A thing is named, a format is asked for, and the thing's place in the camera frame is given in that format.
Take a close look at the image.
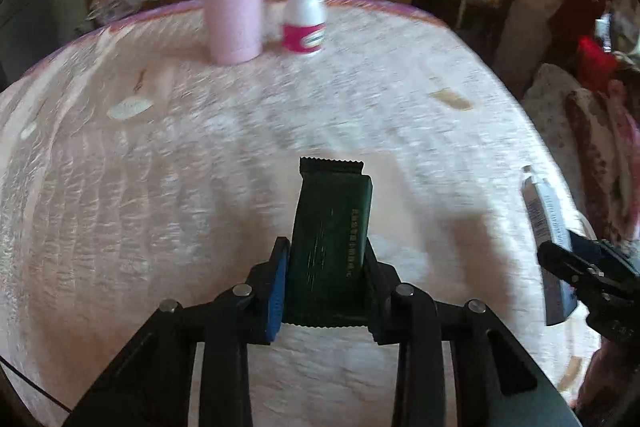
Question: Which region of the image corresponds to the white printed tube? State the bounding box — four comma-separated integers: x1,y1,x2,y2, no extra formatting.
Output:
520,165,578,327

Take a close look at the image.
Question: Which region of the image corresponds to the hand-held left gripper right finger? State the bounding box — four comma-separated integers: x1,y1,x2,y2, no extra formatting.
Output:
361,239,583,427

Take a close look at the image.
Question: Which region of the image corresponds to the red cloth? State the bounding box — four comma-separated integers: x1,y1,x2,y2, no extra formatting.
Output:
575,34,621,80

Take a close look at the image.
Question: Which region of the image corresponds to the dark green snack packet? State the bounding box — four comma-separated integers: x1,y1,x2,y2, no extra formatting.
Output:
282,156,373,330

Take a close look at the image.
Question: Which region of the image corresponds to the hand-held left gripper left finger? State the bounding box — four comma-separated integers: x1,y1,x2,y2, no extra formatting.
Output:
65,237,292,427

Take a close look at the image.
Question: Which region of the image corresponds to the maroon floral cushion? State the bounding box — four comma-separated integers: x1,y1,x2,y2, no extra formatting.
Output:
565,79,640,248

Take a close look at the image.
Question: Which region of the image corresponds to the black cable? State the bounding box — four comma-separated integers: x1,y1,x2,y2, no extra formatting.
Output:
0,354,71,413

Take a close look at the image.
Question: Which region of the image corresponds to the white pill bottle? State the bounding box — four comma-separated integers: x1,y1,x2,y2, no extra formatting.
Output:
281,0,331,56

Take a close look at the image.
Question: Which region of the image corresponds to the person's right forearm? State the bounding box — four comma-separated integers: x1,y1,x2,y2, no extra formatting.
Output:
575,337,640,415

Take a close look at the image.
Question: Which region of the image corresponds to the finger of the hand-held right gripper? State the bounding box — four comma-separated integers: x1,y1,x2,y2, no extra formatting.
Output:
570,233,607,261
537,241,601,293

